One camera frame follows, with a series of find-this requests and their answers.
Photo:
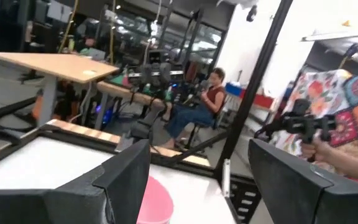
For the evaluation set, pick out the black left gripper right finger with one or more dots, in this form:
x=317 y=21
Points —
x=291 y=193

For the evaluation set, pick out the wooden desk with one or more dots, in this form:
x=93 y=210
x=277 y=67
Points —
x=57 y=65
x=126 y=92

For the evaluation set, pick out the blue storage bin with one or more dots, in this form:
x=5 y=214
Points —
x=233 y=88

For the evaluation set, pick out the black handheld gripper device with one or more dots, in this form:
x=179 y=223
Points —
x=303 y=124

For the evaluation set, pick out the red storage bin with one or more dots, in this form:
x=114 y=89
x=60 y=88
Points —
x=259 y=100

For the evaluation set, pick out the black background robot station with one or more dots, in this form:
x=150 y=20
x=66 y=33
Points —
x=155 y=73

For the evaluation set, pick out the white light fixture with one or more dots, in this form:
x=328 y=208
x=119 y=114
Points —
x=337 y=34

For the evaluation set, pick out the person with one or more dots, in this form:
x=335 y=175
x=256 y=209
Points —
x=211 y=99

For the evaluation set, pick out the person's hand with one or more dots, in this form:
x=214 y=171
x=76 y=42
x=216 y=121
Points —
x=319 y=151

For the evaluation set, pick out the white metal bracket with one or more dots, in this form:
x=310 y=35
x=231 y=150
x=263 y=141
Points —
x=226 y=177

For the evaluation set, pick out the black perforated metal plate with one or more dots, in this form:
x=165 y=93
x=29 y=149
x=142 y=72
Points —
x=244 y=199

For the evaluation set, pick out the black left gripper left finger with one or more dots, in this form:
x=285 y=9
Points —
x=73 y=205

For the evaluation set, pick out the pink plastic bowl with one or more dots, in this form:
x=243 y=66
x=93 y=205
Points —
x=154 y=202

